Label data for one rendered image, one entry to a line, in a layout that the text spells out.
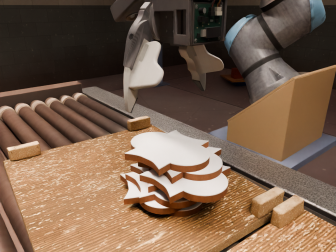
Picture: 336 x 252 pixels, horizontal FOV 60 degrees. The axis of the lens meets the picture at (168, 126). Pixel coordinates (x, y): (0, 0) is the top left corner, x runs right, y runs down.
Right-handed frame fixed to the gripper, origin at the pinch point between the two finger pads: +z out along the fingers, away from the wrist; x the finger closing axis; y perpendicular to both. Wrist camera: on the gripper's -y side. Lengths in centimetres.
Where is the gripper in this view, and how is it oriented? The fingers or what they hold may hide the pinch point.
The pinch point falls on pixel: (166, 100)
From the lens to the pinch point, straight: 42.7
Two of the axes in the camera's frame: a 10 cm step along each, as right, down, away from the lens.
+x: 7.1, -2.7, 6.5
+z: 0.1, 9.3, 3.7
